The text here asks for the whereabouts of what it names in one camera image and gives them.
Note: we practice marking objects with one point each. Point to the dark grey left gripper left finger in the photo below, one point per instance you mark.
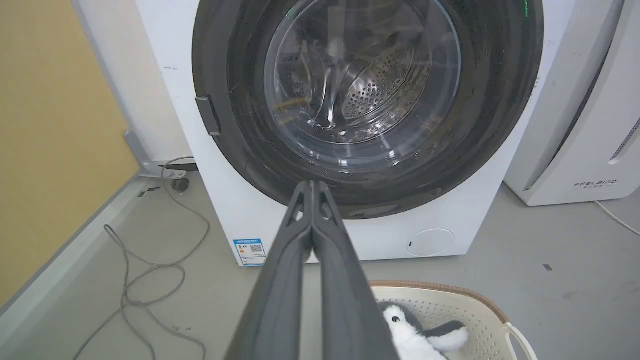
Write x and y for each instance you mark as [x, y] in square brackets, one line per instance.
[277, 295]

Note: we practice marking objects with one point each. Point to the grey partition foot with caster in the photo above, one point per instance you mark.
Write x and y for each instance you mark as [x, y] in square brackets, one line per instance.
[150, 160]

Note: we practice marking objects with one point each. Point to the blue energy label sticker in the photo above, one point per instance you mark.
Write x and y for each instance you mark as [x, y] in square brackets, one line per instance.
[250, 251]

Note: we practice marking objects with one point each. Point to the grey white plush penguin toy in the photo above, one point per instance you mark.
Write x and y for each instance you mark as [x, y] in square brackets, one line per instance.
[415, 335]

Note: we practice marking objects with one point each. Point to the dark round washer door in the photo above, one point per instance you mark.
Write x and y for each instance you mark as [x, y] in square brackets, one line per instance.
[240, 100]

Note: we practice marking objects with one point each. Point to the white front-load washing machine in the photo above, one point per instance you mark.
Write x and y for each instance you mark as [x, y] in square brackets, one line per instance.
[450, 220]

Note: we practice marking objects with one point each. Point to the beige perforated laundry basket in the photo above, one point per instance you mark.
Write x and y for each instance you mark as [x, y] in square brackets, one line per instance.
[480, 320]

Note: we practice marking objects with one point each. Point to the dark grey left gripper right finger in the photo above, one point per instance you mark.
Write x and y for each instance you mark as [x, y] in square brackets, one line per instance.
[345, 300]

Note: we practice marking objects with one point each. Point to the white air purifier appliance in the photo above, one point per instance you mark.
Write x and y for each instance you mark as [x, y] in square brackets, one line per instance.
[595, 125]

